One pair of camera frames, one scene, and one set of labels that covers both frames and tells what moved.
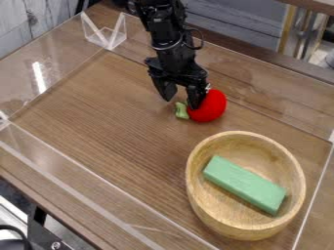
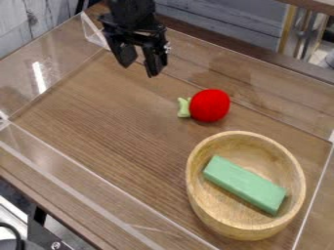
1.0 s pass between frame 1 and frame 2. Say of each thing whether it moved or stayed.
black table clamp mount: stayed
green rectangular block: stayed
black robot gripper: moved
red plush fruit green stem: stayed
